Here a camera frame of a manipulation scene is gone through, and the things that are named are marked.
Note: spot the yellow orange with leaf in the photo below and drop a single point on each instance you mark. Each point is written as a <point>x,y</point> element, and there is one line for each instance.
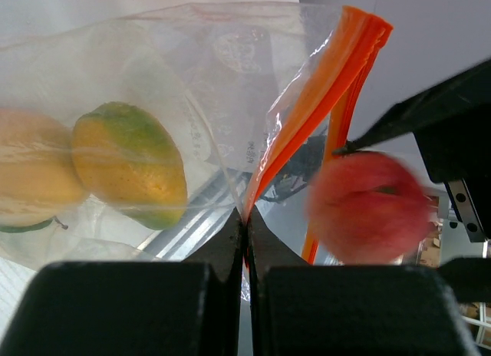
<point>38,178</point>

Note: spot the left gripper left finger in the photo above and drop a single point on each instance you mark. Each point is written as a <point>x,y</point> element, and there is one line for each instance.
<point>135,308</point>

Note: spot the aluminium mounting rail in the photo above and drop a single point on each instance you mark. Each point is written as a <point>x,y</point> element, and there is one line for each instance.
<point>208,210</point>

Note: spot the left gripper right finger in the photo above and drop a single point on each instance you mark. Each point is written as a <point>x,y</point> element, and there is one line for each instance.
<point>302,309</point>

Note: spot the clear orange-zip bag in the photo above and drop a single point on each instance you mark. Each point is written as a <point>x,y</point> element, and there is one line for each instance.
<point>239,86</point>

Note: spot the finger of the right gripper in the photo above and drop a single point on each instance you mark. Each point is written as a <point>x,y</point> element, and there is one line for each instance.
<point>469,278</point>
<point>454,96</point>

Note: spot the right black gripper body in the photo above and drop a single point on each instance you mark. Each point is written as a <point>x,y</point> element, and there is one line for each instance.
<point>456,153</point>

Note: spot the pink peach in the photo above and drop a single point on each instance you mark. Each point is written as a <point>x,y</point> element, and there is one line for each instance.
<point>367,208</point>

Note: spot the yellow-green mango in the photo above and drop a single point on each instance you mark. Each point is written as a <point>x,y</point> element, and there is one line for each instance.
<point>128,160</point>

